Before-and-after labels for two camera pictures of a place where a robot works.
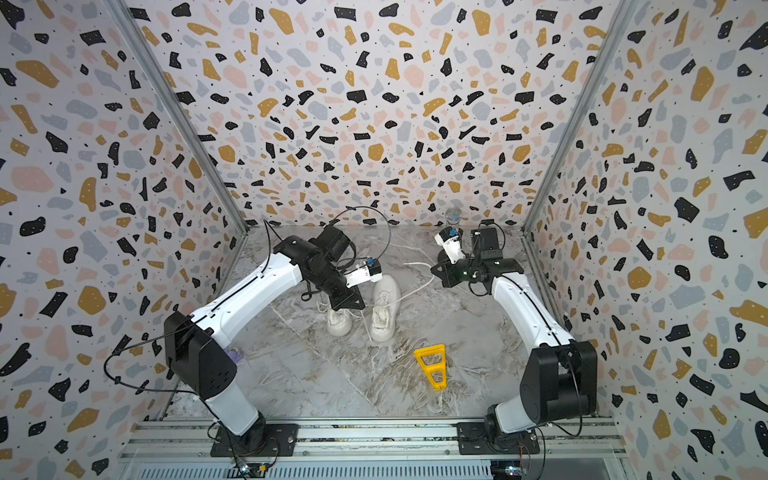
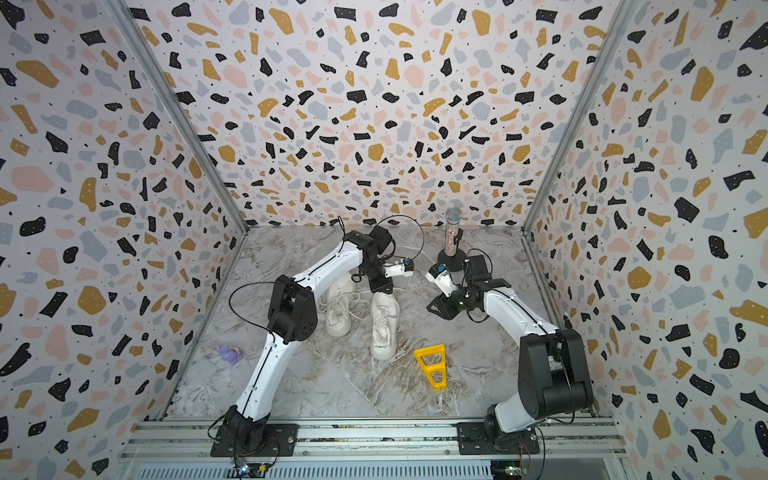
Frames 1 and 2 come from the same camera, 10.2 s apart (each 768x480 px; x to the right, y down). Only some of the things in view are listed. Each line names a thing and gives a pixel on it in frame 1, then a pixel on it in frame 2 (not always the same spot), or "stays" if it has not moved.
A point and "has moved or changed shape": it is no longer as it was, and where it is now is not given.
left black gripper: (352, 301) -> (386, 287)
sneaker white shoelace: (400, 300) -> (382, 321)
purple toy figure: (234, 353) stays
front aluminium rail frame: (374, 449) stays
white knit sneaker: (386, 307) has moved or changed shape
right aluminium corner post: (626, 12) stays
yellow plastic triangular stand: (435, 367) stays
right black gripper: (446, 274) -> (444, 310)
